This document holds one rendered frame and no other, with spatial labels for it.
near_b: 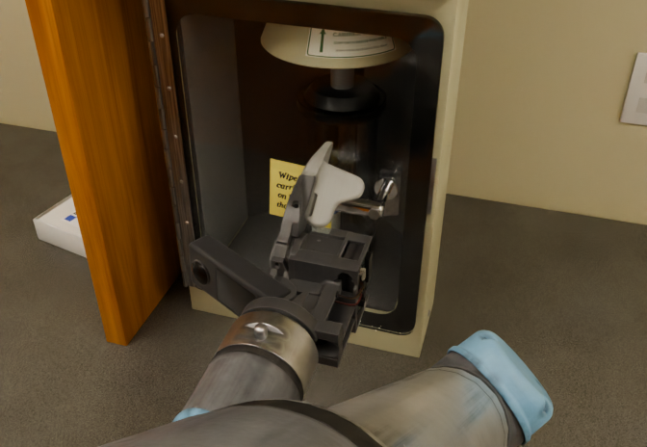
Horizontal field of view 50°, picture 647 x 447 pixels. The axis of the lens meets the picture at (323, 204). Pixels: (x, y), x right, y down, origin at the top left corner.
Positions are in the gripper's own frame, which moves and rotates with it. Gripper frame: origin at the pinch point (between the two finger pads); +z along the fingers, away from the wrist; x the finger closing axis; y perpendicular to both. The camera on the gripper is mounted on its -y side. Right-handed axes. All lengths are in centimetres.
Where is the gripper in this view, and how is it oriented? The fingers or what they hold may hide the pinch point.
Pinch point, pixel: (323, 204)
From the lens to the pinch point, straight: 72.4
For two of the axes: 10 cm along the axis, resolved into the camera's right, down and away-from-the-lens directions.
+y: 9.6, 1.6, -2.4
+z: 2.9, -5.3, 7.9
